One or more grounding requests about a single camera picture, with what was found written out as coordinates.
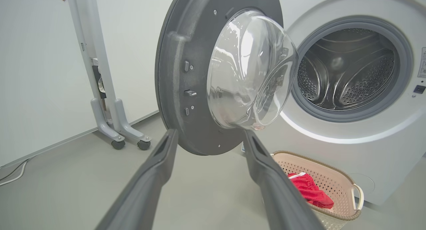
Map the white floor cable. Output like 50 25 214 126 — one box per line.
0 158 28 187

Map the grey wheeled metal stand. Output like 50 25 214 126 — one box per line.
65 0 152 151

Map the round glass washing machine door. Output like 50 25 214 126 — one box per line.
154 0 299 156

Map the cream perforated laundry basket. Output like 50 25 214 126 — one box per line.
271 150 364 230

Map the red white sports garment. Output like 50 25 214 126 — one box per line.
288 171 335 210

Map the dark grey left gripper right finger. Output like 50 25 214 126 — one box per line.
243 129 325 230

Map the white washing machine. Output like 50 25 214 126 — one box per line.
242 0 426 207

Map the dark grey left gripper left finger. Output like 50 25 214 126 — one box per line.
95 129 179 230

